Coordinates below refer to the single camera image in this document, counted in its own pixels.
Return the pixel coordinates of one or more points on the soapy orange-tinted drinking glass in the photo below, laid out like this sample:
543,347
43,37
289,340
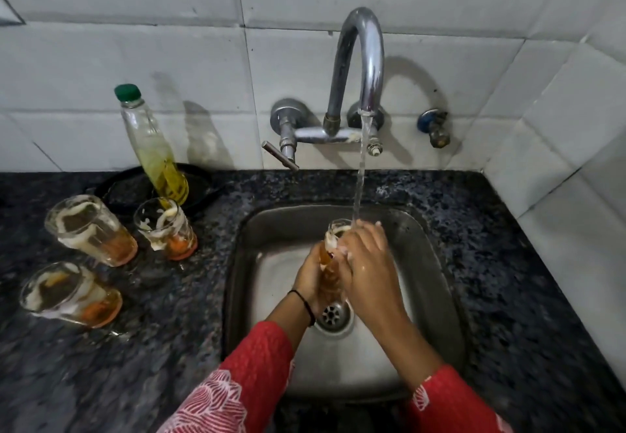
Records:
166,228
331,266
93,231
71,294

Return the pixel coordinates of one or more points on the black wrist thread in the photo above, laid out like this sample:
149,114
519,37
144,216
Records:
304,304

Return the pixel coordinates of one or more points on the person's right forearm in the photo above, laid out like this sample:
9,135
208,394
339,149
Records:
430,379

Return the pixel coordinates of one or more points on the black round tray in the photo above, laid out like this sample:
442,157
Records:
127,189

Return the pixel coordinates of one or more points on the person's right fingers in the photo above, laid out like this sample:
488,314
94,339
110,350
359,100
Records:
359,237

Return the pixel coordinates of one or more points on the clear bottle with green cap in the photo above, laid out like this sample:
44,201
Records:
152,147

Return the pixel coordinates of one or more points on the person's right hand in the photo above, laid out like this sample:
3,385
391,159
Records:
370,276

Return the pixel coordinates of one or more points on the sink drain strainer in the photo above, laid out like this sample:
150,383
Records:
334,314

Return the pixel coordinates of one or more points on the chrome wall-mounted faucet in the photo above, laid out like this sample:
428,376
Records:
342,100

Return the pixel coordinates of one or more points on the blue and brass wall valve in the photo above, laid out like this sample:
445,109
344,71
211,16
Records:
433,126

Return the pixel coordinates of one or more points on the person's left hand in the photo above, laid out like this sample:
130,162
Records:
309,278

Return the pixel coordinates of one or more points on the stainless steel sink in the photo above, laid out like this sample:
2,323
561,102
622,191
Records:
342,300

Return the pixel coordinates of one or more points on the stream of running water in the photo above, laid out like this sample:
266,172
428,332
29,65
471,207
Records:
360,168

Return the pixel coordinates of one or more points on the person's left forearm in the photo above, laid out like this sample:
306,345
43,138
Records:
254,374

